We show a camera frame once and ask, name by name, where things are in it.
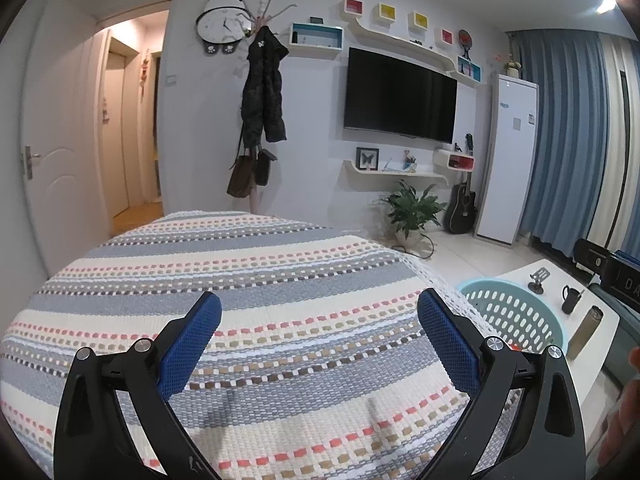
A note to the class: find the black hanging coat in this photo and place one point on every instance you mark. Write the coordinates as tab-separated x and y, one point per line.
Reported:
262	90

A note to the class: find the small black hanging bag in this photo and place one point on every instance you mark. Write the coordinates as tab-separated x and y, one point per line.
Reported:
264	170

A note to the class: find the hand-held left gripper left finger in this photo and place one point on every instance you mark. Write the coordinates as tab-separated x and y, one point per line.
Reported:
187	345

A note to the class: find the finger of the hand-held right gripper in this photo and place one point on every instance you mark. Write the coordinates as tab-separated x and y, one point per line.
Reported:
590	257

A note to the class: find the black mug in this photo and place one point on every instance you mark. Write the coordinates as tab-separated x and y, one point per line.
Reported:
570	302

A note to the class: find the black acoustic guitar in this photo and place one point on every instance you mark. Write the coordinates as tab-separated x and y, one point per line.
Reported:
460	210

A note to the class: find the brown hanging bag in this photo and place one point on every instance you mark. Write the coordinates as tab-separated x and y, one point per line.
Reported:
241	177

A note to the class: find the red wall box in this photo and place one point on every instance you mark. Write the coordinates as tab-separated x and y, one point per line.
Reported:
446	36
353	6

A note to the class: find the white room door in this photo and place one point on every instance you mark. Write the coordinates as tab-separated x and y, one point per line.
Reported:
65	160

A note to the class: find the striped woven blanket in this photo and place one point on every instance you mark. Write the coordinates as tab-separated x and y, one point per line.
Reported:
300	270

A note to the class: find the white coffee table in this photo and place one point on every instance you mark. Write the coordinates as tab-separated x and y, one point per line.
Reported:
600	330

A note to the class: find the panda wall clock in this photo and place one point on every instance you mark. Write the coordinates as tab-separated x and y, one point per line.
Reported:
222	25

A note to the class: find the white cubby with red inside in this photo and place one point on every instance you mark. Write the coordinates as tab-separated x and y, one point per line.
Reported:
460	161

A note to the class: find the white standing air conditioner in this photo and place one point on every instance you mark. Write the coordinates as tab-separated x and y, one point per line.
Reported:
505	160

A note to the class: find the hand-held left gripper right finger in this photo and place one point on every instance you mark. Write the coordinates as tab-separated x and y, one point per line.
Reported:
450	342

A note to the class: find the metal thermos bottle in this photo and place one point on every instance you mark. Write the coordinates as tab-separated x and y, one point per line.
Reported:
585	332

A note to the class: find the small blue wall cubby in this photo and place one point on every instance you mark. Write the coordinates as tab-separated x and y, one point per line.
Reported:
470	67

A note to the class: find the long blue wall cubby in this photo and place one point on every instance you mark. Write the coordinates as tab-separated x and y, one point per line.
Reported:
317	50

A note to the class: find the red round paddle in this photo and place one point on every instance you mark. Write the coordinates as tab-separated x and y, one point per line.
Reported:
466	37

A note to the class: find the white curved wall shelf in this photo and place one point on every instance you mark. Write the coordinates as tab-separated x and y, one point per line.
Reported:
390	174

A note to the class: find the yellow wall box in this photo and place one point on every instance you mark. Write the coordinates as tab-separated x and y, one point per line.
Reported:
386	13
418	21

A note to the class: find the person's right hand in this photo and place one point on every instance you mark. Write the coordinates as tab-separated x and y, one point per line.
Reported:
625	420

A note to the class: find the cream curtain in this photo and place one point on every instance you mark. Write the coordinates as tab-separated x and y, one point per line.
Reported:
607	135

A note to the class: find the black picture frame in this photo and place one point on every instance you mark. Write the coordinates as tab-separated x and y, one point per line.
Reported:
367	158

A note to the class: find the green potted plant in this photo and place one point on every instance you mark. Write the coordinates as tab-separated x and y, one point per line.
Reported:
412	207

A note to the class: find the small shelf figurines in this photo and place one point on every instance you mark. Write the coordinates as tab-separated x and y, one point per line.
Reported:
409	162

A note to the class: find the small flower pot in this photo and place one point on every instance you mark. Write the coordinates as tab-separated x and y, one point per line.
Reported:
511	66

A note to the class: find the light blue plastic basket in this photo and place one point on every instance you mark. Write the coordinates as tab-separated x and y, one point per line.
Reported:
492	282

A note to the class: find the black phone stand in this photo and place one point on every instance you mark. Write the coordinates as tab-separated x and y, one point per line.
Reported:
537	287

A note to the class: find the black wall television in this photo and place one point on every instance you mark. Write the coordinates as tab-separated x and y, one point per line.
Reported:
400	95

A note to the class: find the long white wavy shelf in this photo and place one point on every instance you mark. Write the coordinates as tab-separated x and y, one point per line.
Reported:
400	39

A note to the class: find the hanging wall ornament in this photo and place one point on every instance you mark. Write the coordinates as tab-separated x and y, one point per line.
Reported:
145	67

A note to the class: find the blue curtain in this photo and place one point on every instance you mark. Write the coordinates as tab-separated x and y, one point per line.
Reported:
560	135

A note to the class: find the pink coat rack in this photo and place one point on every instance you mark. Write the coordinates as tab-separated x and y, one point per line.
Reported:
256	202

